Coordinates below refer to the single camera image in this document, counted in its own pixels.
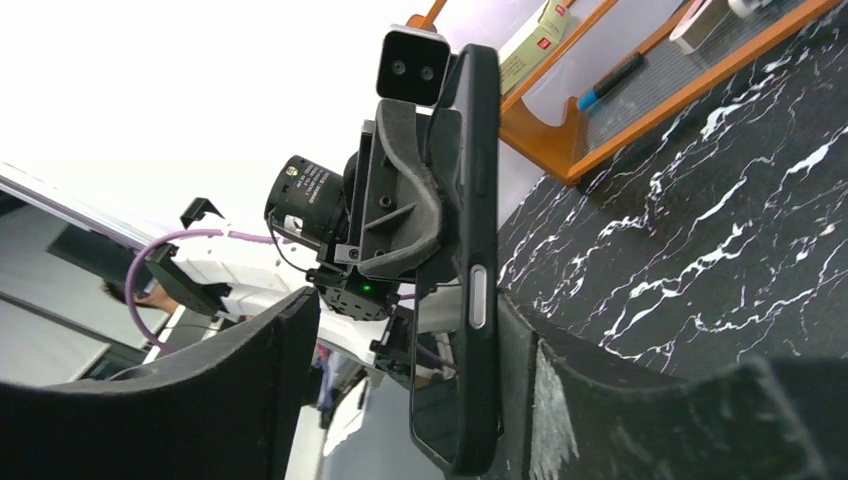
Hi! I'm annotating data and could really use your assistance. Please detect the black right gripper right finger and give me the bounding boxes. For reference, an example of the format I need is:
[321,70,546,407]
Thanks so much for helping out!
[496,295,847,479]

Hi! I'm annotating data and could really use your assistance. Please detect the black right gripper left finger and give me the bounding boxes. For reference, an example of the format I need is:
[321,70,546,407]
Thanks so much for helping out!
[1,287,320,479]

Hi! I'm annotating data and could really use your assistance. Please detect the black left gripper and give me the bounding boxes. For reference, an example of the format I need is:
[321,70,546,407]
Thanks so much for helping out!
[334,100,461,292]

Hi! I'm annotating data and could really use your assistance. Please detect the black phone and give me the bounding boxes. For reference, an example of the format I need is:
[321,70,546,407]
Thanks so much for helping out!
[410,45,501,477]

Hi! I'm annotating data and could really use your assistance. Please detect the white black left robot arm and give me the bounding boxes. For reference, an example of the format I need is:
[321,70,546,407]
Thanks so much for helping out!
[145,100,466,368]

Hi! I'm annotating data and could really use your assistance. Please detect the orange wooden shelf rack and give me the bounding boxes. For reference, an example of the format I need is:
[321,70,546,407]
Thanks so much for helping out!
[405,0,843,187]

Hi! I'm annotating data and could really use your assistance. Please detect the cream green box on shelf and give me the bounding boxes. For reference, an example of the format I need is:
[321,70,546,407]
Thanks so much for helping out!
[498,0,579,95]

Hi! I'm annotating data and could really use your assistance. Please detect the blue capped black marker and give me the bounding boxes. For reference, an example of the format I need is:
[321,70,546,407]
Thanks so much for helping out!
[577,52,644,112]

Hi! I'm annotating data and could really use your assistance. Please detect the pink flat box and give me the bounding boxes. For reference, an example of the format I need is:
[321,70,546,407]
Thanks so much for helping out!
[668,0,730,55]

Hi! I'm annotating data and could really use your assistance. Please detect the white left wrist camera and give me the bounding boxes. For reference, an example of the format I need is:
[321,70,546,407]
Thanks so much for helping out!
[376,25,452,107]

